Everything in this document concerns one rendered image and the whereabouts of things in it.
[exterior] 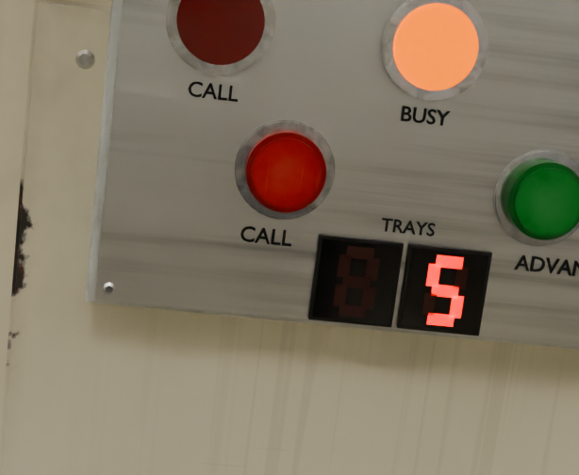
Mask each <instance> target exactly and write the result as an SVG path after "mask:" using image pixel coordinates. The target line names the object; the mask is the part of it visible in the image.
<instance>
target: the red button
mask: <svg viewBox="0 0 579 475"><path fill-rule="evenodd" d="M245 176H246V181H247V185H248V187H249V189H250V191H251V193H252V194H253V196H254V197H255V198H256V199H257V201H258V202H259V203H260V204H262V205H264V206H265V207H267V208H269V209H271V210H273V211H277V212H294V211H298V210H300V209H303V208H305V207H307V206H308V205H310V204H312V203H313V202H314V201H315V200H316V199H317V198H318V196H319V195H320V193H321V192H322V190H323V186H324V183H325V179H326V165H325V161H324V158H323V154H322V153H321V151H320V149H319V148H318V147H317V145H316V144H315V143H314V142H313V141H312V140H311V139H309V138H308V137H306V136H305V135H302V134H300V133H298V132H293V131H277V132H273V133H271V134H269V135H267V136H265V137H264V138H262V139H260V140H259V141H258V142H257V143H256V144H255V145H254V147H253V148H252V150H251V151H250V153H249V155H248V157H247V160H246V165H245Z"/></svg>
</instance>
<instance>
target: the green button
mask: <svg viewBox="0 0 579 475"><path fill-rule="evenodd" d="M505 211H506V214H507V217H508V218H509V219H510V221H511V222H512V224H513V225H514V226H515V227H516V228H517V229H519V230H520V231H521V232H523V233H524V234H525V235H527V236H528V237H530V238H535V239H539V240H550V239H555V238H560V237H563V236H564V235H566V234H567V233H568V232H569V231H571V230H572V229H573V228H574V227H575V226H576V224H577V223H578V222H579V176H578V175H577V174H576V173H575V172H574V171H573V170H571V169H570V168H568V167H566V166H564V165H562V164H560V163H558V162H555V161H551V160H540V161H535V162H532V163H529V164H527V165H525V166H524V167H522V168H521V169H519V170H518V171H517V172H516V173H515V174H514V175H513V177H512V178H511V180H510V181H509V183H508V185H507V188H506V191H505Z"/></svg>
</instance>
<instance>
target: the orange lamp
mask: <svg viewBox="0 0 579 475"><path fill-rule="evenodd" d="M477 54H478V38H477V33H476V30H475V28H474V25H473V24H472V22H471V20H470V19H469V18H468V17H467V15H466V14H464V13H463V12H462V11H461V10H459V9H458V8H455V7H452V6H450V5H446V4H438V3H435V4H428V5H424V6H421V7H419V8H416V9H414V10H413V11H411V12H410V13H409V14H408V15H407V16H406V17H405V18H404V19H403V20H402V22H401V23H400V25H399V27H398V29H397V31H396V34H395V37H394V42H393V55H394V59H395V63H396V65H397V67H398V69H399V71H400V73H401V74H402V75H403V77H404V78H405V79H406V80H407V81H409V82H410V83H411V84H413V85H415V86H416V87H419V88H421V89H424V90H445V89H449V88H450V87H452V86H455V85H456V84H458V83H459V82H461V81H462V80H463V79H464V78H465V77H466V76H467V75H468V74H469V72H470V71H471V69H472V67H473V66H474V63H475V61H476V58H477Z"/></svg>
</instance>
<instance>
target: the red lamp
mask: <svg viewBox="0 0 579 475"><path fill-rule="evenodd" d="M176 23H177V30H178V33H179V36H180V39H181V40H182V42H183V43H184V45H185V46H186V48H187V49H188V50H189V51H190V52H191V53H192V54H193V55H194V56H195V57H197V58H199V59H201V60H202V61H204V62H206V63H209V64H214V65H228V64H232V63H236V62H238V61H240V60H243V59H244V58H246V57H248V56H249V55H250V54H251V53H252V52H253V51H254V50H255V49H256V47H257V46H258V44H259V42H260V40H261V37H262V35H263V31H264V26H265V16H264V10H263V7H262V5H261V2H260V0H181V2H180V4H179V7H178V11H177V17H176Z"/></svg>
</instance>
